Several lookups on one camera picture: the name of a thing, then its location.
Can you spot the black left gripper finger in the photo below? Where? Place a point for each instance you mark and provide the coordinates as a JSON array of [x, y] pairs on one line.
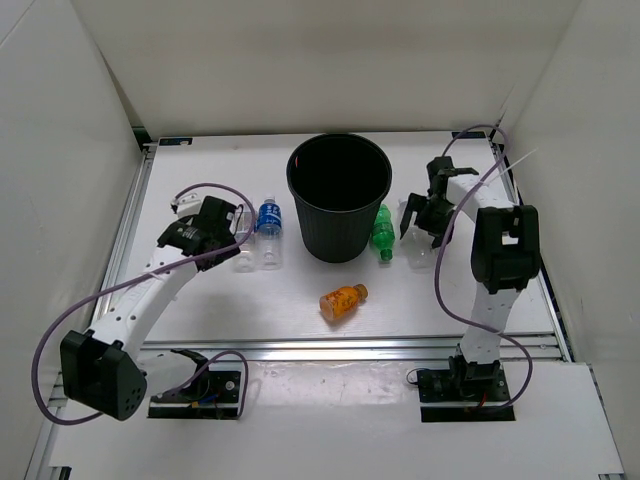
[[233, 214], [212, 261]]

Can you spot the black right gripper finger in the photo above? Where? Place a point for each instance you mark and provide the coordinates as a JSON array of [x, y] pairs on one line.
[[437, 231], [413, 213]]

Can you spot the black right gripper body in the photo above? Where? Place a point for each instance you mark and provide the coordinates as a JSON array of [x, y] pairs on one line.
[[434, 210]]

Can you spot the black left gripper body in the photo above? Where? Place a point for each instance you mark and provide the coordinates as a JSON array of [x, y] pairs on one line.
[[226, 244]]

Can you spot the clear plastic bottle white cap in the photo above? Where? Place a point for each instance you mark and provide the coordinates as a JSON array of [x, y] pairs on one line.
[[415, 247]]

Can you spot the clear bottle blue label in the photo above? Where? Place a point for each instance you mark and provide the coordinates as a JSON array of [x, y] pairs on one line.
[[269, 234]]

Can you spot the clear bottle white orange label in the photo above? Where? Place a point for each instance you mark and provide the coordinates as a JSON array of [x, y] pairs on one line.
[[244, 261]]

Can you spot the green plastic bottle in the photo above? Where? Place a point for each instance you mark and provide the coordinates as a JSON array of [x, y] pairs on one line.
[[382, 234]]

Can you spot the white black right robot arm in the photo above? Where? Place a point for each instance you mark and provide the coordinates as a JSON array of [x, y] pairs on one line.
[[505, 256]]

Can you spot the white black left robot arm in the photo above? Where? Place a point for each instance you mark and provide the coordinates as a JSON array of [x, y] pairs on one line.
[[101, 367]]

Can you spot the black ribbed plastic bin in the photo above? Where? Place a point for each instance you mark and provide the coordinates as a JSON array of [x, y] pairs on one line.
[[338, 182]]

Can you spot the orange juice bottle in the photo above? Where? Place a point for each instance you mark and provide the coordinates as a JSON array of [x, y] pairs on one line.
[[342, 302]]

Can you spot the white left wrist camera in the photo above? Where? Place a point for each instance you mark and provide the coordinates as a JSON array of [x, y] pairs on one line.
[[186, 205]]

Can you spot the white cable tie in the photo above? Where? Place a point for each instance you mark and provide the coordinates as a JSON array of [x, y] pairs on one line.
[[508, 169]]

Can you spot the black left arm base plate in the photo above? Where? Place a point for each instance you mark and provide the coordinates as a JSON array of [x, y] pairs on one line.
[[210, 395]]

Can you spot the aluminium table frame rail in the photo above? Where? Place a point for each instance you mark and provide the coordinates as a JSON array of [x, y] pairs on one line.
[[327, 400]]

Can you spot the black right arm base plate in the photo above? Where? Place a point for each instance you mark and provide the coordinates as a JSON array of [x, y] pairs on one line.
[[463, 393]]

